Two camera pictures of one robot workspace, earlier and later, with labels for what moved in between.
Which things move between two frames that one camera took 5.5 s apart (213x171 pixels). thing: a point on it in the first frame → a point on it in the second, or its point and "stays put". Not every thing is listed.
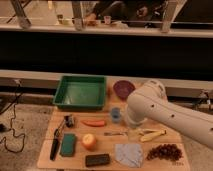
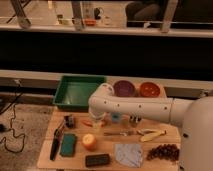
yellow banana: x=151 y=133 stays put
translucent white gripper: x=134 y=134 → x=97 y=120
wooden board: x=104 y=140 stays put
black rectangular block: x=97 y=159 stays put
